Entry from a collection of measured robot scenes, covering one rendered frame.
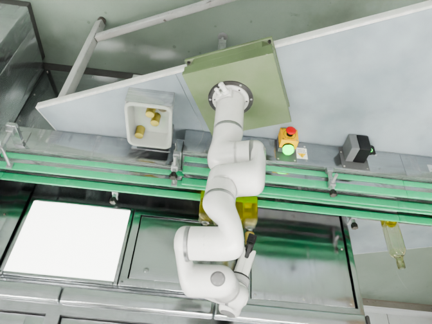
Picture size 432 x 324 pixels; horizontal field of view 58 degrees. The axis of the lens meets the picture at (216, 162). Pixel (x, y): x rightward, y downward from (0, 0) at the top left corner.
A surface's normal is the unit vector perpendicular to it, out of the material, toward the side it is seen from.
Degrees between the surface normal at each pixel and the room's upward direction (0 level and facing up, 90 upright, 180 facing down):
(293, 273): 91
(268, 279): 90
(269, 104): 1
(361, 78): 0
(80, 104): 0
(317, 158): 90
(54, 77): 90
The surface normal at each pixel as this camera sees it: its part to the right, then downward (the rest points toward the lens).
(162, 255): 0.11, -0.64
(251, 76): -0.07, 0.77
